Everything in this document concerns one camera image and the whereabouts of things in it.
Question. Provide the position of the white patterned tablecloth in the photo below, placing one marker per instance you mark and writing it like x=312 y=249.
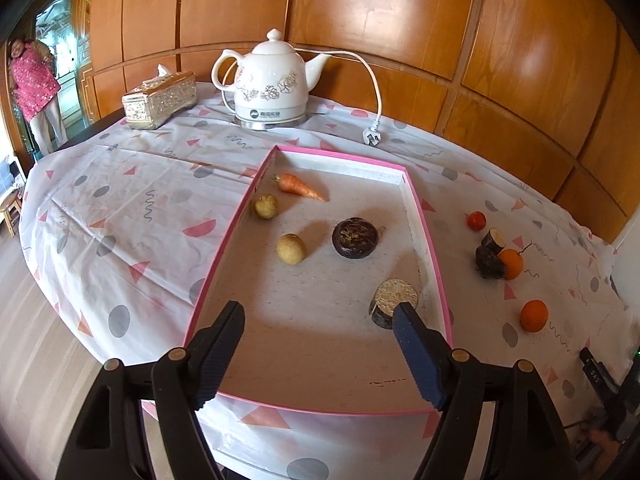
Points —
x=125 y=200

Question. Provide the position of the red tomato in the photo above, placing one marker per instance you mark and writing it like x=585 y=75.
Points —
x=476 y=220

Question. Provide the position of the small wooden stool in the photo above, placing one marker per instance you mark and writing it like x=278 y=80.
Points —
x=10 y=210

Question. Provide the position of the white ceramic electric kettle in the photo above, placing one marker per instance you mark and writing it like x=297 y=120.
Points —
x=270 y=85

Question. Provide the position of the small sugarcane piece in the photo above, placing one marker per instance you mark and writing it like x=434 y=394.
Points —
x=492 y=241

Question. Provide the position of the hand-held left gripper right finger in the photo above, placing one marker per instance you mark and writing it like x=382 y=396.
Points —
x=417 y=355

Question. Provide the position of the glass door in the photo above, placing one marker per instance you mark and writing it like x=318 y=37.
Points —
x=60 y=25

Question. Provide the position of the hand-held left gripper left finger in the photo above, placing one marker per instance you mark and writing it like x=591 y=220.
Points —
x=220 y=355

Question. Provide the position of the orange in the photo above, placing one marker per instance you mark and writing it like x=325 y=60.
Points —
x=512 y=264
x=534 y=315

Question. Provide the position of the silver ornate tissue box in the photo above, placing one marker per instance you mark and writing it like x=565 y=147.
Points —
x=160 y=102

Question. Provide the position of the small carrot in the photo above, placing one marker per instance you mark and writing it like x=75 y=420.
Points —
x=295 y=186

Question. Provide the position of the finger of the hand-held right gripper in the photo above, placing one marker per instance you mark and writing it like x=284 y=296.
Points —
x=597 y=370

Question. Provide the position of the pink cardboard tray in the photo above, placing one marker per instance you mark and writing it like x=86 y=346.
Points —
x=310 y=320

